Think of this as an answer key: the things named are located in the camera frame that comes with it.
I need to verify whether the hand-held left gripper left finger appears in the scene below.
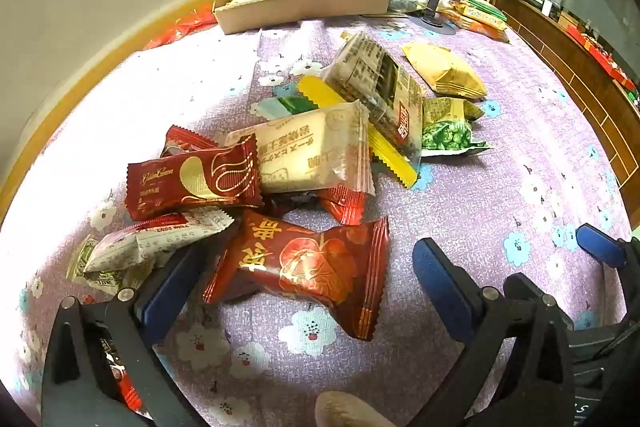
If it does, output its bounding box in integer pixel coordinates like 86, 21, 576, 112
41, 241, 211, 427

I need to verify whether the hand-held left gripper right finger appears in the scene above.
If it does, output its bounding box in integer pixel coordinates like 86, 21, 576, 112
405, 237, 577, 427

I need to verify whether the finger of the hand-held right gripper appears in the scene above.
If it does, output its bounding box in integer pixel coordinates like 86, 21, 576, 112
575, 223, 640, 280

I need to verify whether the white and red snack packet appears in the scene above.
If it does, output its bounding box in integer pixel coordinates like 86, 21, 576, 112
82, 206, 236, 274

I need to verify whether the dark red snack packet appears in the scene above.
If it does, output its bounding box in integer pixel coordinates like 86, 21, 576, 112
125, 133, 264, 222

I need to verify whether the large red gold-print packet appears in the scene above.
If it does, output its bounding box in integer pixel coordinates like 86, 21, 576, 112
202, 209, 391, 342

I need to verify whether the person's left hand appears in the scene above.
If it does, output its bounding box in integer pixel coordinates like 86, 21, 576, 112
315, 391, 396, 427

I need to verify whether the green and white snack packet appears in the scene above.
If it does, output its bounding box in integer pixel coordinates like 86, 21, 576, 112
66, 234, 156, 298

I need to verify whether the purple floral tablecloth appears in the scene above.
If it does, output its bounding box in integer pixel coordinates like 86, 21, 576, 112
0, 14, 632, 427

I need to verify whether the green pea snack packet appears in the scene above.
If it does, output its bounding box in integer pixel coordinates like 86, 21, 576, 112
419, 97, 493, 158

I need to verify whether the low wooden cabinet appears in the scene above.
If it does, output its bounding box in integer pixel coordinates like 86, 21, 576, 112
490, 0, 640, 228

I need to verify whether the row of red boxes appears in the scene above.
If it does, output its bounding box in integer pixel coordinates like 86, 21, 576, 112
570, 27, 640, 95

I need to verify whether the cream biscuit packet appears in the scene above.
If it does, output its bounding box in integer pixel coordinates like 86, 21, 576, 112
225, 101, 377, 196

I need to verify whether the clear cracker packet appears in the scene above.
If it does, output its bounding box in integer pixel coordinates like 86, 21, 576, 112
322, 31, 425, 158

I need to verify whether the yellow strip snack packet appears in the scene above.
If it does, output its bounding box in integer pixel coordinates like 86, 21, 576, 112
250, 76, 420, 190

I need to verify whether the orange snack packet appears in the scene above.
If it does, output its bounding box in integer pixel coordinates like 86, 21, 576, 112
440, 9, 511, 44
452, 4, 508, 31

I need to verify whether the red plastic bag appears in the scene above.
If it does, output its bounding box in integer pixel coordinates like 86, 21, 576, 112
142, 4, 218, 52

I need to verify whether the green edged snack packet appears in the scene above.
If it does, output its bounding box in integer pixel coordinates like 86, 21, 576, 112
457, 0, 508, 20

